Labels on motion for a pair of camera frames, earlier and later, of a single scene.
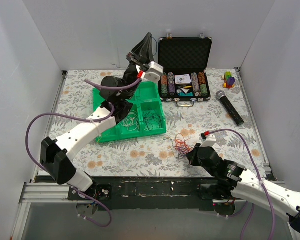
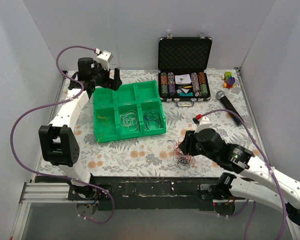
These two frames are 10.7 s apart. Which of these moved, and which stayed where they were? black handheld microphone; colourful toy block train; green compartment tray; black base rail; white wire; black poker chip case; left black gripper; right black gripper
Moved: right black gripper; left black gripper
Stayed: colourful toy block train; green compartment tray; black handheld microphone; black poker chip case; black base rail; white wire
